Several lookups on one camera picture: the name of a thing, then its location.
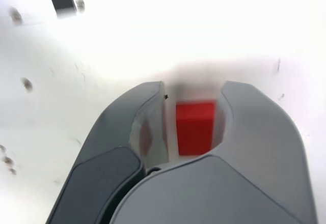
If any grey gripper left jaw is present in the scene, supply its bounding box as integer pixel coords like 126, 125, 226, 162
47, 80, 170, 224

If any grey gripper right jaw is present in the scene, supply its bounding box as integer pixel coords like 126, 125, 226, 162
110, 80, 320, 224

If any red cube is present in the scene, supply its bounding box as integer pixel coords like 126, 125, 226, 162
175, 100, 218, 156

